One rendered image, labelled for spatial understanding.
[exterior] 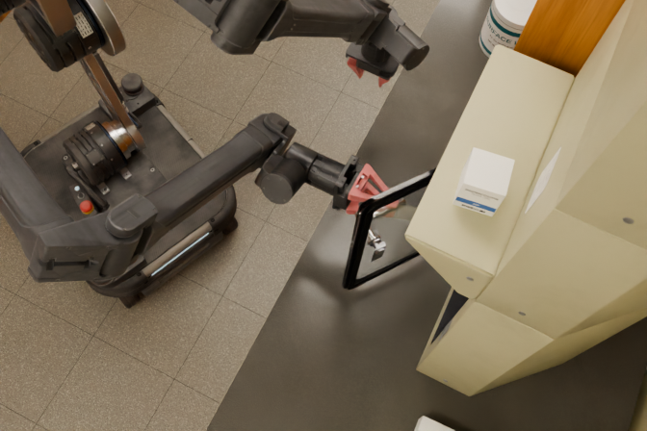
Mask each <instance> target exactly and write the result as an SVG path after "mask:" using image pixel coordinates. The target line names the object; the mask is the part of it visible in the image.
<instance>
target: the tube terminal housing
mask: <svg viewBox="0 0 647 431"><path fill-rule="evenodd" d="M633 1H634V0H626V1H625V2H624V4H623V5H622V7H621V8H620V10H619V12H618V13H617V15H616V16H615V17H614V18H613V20H612V21H611V23H610V24H609V26H608V28H607V30H606V31H605V33H604V34H603V36H602V37H601V39H600V40H599V42H598V43H597V45H596V47H595V48H594V50H593V51H592V53H591V54H590V56H589V57H588V59H587V60H586V62H585V64H584V65H583V67H582V69H581V70H580V72H579V73H578V75H577V76H576V78H575V81H574V83H573V86H572V87H571V89H570V92H569V94H568V97H567V99H566V102H565V104H564V107H563V109H562V112H561V114H560V117H559V119H558V121H557V124H556V128H555V130H554V132H553V134H552V137H551V139H550V142H549V144H548V147H547V149H546V151H545V154H544V156H543V159H542V161H541V164H540V166H539V168H538V170H537V173H536V175H535V178H534V180H533V182H532V185H531V189H530V191H529V194H528V196H527V199H526V201H525V204H524V206H523V209H522V211H521V213H520V215H519V217H518V220H517V222H516V225H515V227H514V230H513V232H512V235H511V237H510V240H509V242H508V244H507V247H506V249H505V253H504V255H503V257H502V260H501V262H500V265H499V267H498V270H497V272H496V274H495V277H494V278H493V279H492V280H491V281H490V282H489V284H488V285H487V286H486V287H485V288H484V290H483V291H482V292H481V293H480V294H479V296H478V297H477V298H476V299H475V298H474V299H473V300H472V299H470V298H469V299H468V300H467V301H466V303H465V304H464V305H463V306H462V308H461V309H460V310H459V311H458V312H457V314H456V315H455V316H454V317H453V320H452V323H451V325H450V328H449V330H448V332H447V333H446V334H445V335H444V336H443V338H442V339H441V340H440V341H439V339H440V336H441V334H442V332H443V331H442V332H441V333H440V335H439V336H438V337H437V338H436V340H435V341H434V342H433V343H431V341H432V339H433V337H434V334H435V332H436V330H437V327H438V325H439V323H440V320H441V318H442V316H443V314H444V312H445V310H446V307H447V305H448V303H449V300H450V298H451V296H452V293H453V290H454V288H453V287H451V290H450V292H449V294H448V297H447V299H446V301H445V304H444V306H443V308H442V311H441V313H440V315H439V318H438V319H437V321H436V324H435V326H434V328H433V330H432V333H431V335H430V337H429V340H428V342H427V346H426V348H425V350H424V353H423V355H422V357H421V360H420V362H419V364H418V366H417V368H416V370H418V371H420V372H421V373H423V374H425V375H427V376H429V377H431V378H433V379H435V380H437V381H439V382H441V383H443V384H445V385H447V386H449V387H451V388H453V389H455V390H457V391H459V392H461V393H464V394H466V395H468V396H472V395H475V394H478V393H482V392H485V391H488V390H491V389H494V388H496V387H499V386H501V385H504V384H507V383H509V382H512V381H515V380H518V379H521V378H524V377H526V376H529V375H532V374H535V373H537V372H539V371H542V370H545V369H548V368H553V367H555V366H558V365H561V364H563V363H565V362H567V361H569V360H570V359H572V358H574V357H576V356H577V355H579V354H581V353H583V352H585V350H587V349H589V348H591V347H593V346H594V345H596V344H598V343H600V342H602V341H604V340H606V339H608V338H609V337H611V336H613V335H615V334H617V333H618V332H620V331H622V330H624V329H625V328H627V327H629V326H631V325H633V324H634V323H636V322H638V321H640V320H642V319H643V318H645V317H647V250H646V249H644V248H642V247H639V246H637V245H635V244H633V243H631V242H628V241H625V240H623V239H620V238H618V237H616V236H614V235H612V234H610V233H608V232H606V231H603V230H601V229H599V228H597V227H594V226H592V225H590V224H588V223H586V222H583V221H581V220H579V219H577V218H574V217H572V216H570V215H567V214H565V213H563V212H561V211H558V210H556V209H555V204H556V201H557V198H558V196H559V193H560V191H561V188H562V185H563V183H564V180H565V178H566V175H567V172H568V170H569V167H570V165H571V163H572V160H573V158H574V155H575V153H576V150H577V147H578V145H579V142H580V140H581V137H582V133H583V130H584V128H585V125H586V122H587V120H588V118H589V116H590V113H591V110H592V108H593V105H594V103H595V100H596V97H597V95H598V92H599V90H600V87H601V84H602V83H603V80H604V78H605V75H606V72H607V70H608V66H609V63H610V60H611V58H612V55H613V52H614V50H615V47H616V45H617V42H618V40H619V38H620V35H621V33H622V30H623V27H624V25H625V22H626V20H627V17H628V14H629V12H630V9H631V7H632V4H633ZM561 145H562V147H561V149H560V152H559V154H558V157H557V159H556V164H555V166H554V169H553V171H552V174H551V176H550V179H549V181H548V184H547V186H546V189H544V190H543V192H542V193H541V194H540V195H539V197H538V198H537V199H536V201H535V202H534V203H533V204H532V206H531V207H530V209H529V210H528V211H527V212H526V214H525V215H524V213H525V211H526V208H527V207H528V204H529V202H530V199H531V195H532V193H533V190H534V188H535V185H536V183H537V180H538V178H539V176H540V174H541V172H542V171H543V170H544V168H545V167H546V166H547V164H548V163H549V161H550V160H551V159H552V158H553V156H554V155H555V153H556V152H557V151H558V149H559V148H560V146H561Z"/></svg>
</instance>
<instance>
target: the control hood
mask: <svg viewBox="0 0 647 431"><path fill-rule="evenodd" d="M574 81H575V77H574V75H572V74H570V73H567V72H565V71H563V70H560V69H558V68H555V67H553V66H550V65H548V64H546V63H542V62H540V61H538V60H535V59H533V58H531V57H528V56H526V55H523V54H521V53H519V52H516V51H514V50H511V49H509V48H506V47H504V46H502V45H500V44H499V45H496V46H495V48H494V50H493V52H492V54H491V56H490V58H489V60H488V62H487V64H486V66H485V69H484V70H483V72H482V74H481V76H480V78H479V81H478V83H477V85H476V87H475V89H474V92H473V94H472V96H471V98H470V100H469V102H468V104H467V106H466V108H465V110H464V112H463V114H462V117H461V118H460V120H459V122H458V124H457V126H456V128H455V130H454V132H453V135H452V137H451V140H450V142H449V144H448V146H447V148H446V150H445V152H444V154H443V156H442V158H441V160H440V163H439V165H438V166H437V168H436V170H435V172H434V174H433V176H432V178H431V180H430V182H429V184H428V187H427V190H426V192H425V194H424V196H423V198H422V200H421V202H420V204H419V206H418V208H417V211H416V213H415V215H414V216H413V218H412V220H411V222H410V224H409V226H408V228H407V230H406V232H405V239H406V240H407V241H408V242H409V243H410V244H411V245H412V246H413V247H414V248H415V249H416V250H417V251H418V252H419V253H420V254H421V255H422V256H423V257H424V258H425V260H426V261H427V262H428V263H429V264H430V265H431V266H432V267H433V268H434V269H435V270H436V271H437V272H438V273H439V274H440V275H441V276H442V277H443V278H444V279H445V280H446V281H447V282H448V283H449V284H450V285H451V286H452V287H453V288H454V289H455V290H456V292H458V293H460V294H462V295H464V296H466V297H468V298H470V299H472V300H473V299H474V298H475V299H476V298H477V297H478V296H479V294H480V293H481V292H482V291H483V290H484V288H485V287H486V286H487V285H488V284H489V282H490V281H491V280H492V279H493V278H494V277H495V274H496V272H497V270H498V267H499V265H500V262H501V260H502V257H503V255H504V253H505V249H506V247H507V244H508V242H509V240H510V237H511V235H512V232H513V230H514V227H515V225H516V222H517V220H518V217H519V215H520V213H521V211H522V209H523V206H524V204H525V201H526V199H527V196H528V194H529V191H530V189H531V185H532V182H533V180H534V178H535V175H536V173H537V170H538V168H539V166H540V164H541V161H542V159H543V156H544V154H545V151H546V149H547V147H548V144H549V142H550V139H551V137H552V134H553V132H554V130H555V128H556V124H557V121H558V119H559V117H560V114H561V112H562V109H563V107H564V104H565V102H566V99H567V97H568V94H569V92H570V89H571V87H572V86H573V83H574ZM473 147H476V148H478V149H481V150H484V151H488V152H491V153H494V154H497V155H500V156H504V157H507V158H509V159H512V160H515V162H514V166H513V169H512V173H511V177H510V181H509V185H508V189H507V193H506V197H505V199H504V200H503V202H502V203H501V205H500V206H499V208H498V209H497V211H496V212H495V214H493V216H489V215H484V214H481V213H478V212H475V211H472V210H469V209H466V208H462V207H459V206H456V205H454V204H453V199H454V196H455V192H456V189H457V185H458V182H459V178H460V175H461V171H462V169H463V167H464V166H465V164H466V162H467V160H468V158H469V156H470V153H471V151H472V149H473Z"/></svg>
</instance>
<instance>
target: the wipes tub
mask: <svg viewBox="0 0 647 431"><path fill-rule="evenodd" d="M536 1H537V0H493V1H492V3H491V6H490V9H489V11H488V14H487V16H486V18H485V21H484V23H483V26H482V29H481V31H480V35H479V45H480V48H481V50H482V51H483V53H484V54H485V55H486V56H487V57H488V58H490V56H491V54H492V52H493V50H494V48H495V46H496V45H499V44H500V45H502V46H504V47H506V48H509V49H511V50H513V49H514V47H515V45H516V43H517V41H518V39H519V37H520V35H521V33H522V31H523V29H524V27H525V25H526V23H527V21H528V19H529V16H530V14H531V11H532V9H533V7H534V5H535V3H536Z"/></svg>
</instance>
